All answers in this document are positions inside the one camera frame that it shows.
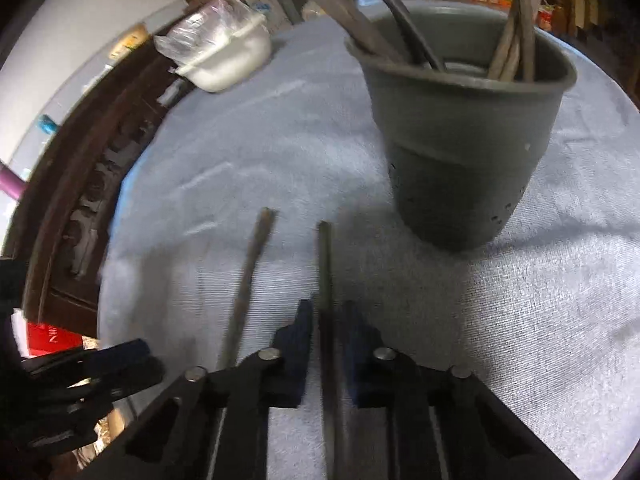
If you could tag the grey box appliance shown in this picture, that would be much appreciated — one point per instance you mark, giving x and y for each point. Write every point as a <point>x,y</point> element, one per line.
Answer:
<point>265,0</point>

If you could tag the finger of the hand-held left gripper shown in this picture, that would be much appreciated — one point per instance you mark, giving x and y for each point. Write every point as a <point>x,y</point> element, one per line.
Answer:
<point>110,355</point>
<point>130,380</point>

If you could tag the black thin chopstick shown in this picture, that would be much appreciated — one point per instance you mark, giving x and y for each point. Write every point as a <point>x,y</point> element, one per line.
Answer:
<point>405,25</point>

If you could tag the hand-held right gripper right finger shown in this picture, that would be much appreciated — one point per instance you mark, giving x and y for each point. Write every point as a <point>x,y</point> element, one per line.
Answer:
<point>352,360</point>

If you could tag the bundle of dark chopsticks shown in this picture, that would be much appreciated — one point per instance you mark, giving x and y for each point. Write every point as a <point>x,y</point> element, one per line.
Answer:
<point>525,35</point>

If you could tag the white plastic container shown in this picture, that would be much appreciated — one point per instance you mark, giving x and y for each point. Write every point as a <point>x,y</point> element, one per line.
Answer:
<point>235,60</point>

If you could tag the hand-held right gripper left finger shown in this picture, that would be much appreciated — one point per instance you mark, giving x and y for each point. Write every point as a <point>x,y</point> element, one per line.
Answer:
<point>305,355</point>

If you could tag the brown worn chopstick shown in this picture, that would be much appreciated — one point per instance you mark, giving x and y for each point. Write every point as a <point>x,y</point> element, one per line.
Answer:
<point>250,270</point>

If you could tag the clear plastic bag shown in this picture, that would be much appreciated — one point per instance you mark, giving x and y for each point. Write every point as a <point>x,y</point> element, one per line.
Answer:
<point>200,35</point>

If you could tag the dark grey chopstick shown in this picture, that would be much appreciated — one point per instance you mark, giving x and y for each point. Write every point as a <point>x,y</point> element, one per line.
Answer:
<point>325,270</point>

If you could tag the purple bottle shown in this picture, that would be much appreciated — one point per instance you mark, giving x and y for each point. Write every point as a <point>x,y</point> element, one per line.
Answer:
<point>11,182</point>

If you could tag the yellow sticker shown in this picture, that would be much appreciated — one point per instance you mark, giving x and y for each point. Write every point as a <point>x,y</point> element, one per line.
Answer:
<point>125,47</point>

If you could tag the dark carved wooden frame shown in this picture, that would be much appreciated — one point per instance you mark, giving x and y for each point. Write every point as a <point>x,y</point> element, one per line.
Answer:
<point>85,200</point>

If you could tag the red package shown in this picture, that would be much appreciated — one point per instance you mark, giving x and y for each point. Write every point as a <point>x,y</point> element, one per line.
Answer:
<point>50,337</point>

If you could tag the grey perforated utensil holder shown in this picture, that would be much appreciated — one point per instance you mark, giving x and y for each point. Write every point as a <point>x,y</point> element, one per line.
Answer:
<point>450,150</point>

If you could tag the grey-blue towel cloth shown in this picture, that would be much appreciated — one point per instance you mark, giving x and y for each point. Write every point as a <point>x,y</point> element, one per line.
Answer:
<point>250,135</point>

